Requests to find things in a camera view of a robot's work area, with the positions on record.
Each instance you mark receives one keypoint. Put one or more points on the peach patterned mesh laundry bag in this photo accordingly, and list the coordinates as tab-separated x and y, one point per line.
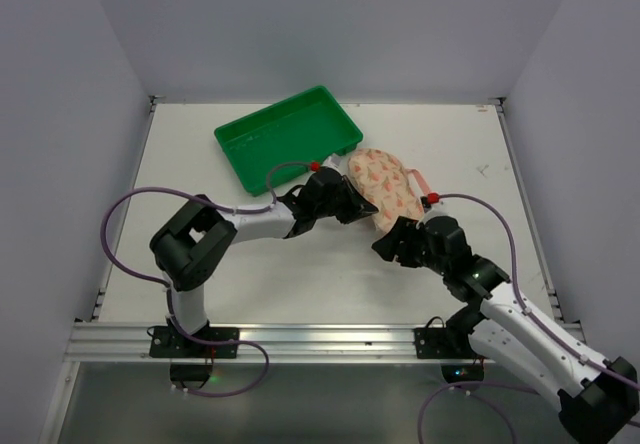
394	189

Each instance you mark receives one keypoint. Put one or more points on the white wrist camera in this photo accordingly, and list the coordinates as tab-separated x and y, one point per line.
336	161
433	208

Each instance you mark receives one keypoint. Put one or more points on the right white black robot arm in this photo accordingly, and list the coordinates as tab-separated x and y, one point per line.
595	397

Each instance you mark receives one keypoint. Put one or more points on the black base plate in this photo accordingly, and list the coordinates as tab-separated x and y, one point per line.
437	340
167	342

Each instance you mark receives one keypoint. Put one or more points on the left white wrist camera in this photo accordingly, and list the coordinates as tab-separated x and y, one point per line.
336	161

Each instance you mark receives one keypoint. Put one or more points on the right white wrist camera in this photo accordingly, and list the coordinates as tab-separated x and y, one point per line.
433	208

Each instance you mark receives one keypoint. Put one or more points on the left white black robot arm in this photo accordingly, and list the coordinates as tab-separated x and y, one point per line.
192	243

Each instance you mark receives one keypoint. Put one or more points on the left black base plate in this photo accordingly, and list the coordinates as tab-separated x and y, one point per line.
167	342

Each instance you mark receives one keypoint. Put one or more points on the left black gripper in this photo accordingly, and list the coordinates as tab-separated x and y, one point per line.
343	202

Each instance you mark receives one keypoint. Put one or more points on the green plastic tray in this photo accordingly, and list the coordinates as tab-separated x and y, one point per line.
309	126

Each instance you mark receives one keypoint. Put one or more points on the aluminium mounting rail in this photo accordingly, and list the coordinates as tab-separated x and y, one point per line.
98	342

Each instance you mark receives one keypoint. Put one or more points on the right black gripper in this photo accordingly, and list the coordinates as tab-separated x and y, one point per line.
403	240

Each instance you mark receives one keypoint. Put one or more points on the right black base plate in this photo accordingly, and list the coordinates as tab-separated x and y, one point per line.
437	340

